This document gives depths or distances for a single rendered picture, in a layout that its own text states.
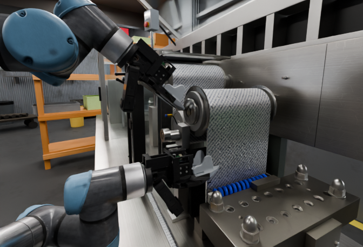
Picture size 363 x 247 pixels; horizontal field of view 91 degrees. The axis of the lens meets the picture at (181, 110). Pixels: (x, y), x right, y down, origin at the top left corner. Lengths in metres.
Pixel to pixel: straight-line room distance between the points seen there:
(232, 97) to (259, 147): 0.19
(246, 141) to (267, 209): 0.18
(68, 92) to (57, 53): 8.17
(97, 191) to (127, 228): 0.27
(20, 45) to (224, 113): 0.42
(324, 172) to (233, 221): 2.17
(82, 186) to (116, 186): 0.06
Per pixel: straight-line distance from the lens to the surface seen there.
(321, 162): 2.56
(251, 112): 0.57
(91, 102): 3.41
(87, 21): 0.45
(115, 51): 0.44
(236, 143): 0.56
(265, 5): 0.82
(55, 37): 0.29
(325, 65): 0.65
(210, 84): 0.75
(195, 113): 0.48
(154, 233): 0.63
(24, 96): 8.55
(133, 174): 0.41
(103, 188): 0.41
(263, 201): 0.56
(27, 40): 0.29
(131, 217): 0.69
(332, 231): 0.57
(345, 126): 0.63
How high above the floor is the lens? 1.33
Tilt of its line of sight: 9 degrees down
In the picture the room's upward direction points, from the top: straight up
